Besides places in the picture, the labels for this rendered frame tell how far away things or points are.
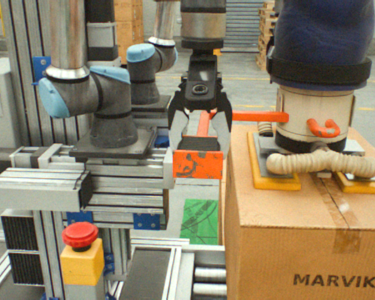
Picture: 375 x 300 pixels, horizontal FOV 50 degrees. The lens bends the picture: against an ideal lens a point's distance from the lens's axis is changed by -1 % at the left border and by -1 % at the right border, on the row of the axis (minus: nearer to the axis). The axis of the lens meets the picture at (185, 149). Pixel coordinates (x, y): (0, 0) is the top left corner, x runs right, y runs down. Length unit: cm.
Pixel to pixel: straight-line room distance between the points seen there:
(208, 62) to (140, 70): 103
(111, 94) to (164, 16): 65
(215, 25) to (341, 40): 33
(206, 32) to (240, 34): 1018
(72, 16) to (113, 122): 33
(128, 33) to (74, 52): 730
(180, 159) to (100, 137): 58
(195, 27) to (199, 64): 6
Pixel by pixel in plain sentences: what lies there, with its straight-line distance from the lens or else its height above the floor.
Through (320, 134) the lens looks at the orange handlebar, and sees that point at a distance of 88.
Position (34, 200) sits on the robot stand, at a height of 91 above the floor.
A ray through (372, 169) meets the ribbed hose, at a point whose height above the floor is 114.
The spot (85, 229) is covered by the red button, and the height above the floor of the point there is 104.
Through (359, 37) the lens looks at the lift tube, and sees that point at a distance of 93.
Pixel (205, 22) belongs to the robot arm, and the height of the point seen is 143.
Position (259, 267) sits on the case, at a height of 98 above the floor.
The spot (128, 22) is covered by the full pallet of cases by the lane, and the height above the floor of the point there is 92.
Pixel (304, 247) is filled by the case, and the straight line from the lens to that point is 82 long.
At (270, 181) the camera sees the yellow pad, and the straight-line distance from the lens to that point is 90.
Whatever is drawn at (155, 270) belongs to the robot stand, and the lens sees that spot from 205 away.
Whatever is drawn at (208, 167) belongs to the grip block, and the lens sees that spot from 69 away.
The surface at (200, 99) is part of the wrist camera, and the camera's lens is 60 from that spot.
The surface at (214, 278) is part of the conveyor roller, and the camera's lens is 150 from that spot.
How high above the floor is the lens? 147
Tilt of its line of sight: 21 degrees down
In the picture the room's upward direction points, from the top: straight up
